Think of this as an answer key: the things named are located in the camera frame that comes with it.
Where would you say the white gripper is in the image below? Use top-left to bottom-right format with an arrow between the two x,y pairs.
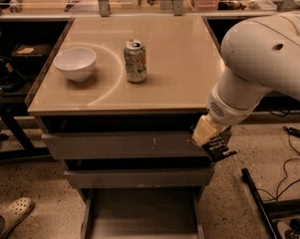
192,88 -> 255,146

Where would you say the dark rxbar chocolate wrapper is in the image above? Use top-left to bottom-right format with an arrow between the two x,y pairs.
202,135 -> 236,162

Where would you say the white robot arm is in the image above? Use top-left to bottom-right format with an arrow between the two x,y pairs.
192,11 -> 300,146

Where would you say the grey middle drawer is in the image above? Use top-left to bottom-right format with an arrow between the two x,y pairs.
65,167 -> 214,188

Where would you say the grey drawer cabinet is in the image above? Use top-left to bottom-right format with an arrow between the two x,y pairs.
24,14 -> 249,239

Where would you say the open grey bottom drawer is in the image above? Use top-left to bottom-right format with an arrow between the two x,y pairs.
81,188 -> 204,239

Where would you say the grey top drawer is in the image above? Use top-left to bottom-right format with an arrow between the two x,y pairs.
42,131 -> 207,159

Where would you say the black stand base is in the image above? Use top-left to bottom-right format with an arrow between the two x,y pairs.
241,168 -> 300,239

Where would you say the crushed soda can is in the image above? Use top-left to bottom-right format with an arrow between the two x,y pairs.
124,39 -> 147,83

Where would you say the white ceramic bowl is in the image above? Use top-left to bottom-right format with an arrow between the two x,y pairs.
53,47 -> 97,82

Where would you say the black bag on shelf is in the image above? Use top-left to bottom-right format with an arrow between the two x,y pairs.
0,56 -> 25,92

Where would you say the white clog shoe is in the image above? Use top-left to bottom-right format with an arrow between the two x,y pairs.
0,197 -> 35,239

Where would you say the black floor cable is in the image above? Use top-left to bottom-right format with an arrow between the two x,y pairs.
255,125 -> 300,203

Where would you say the black table frame left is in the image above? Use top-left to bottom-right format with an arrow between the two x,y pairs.
0,105 -> 50,161

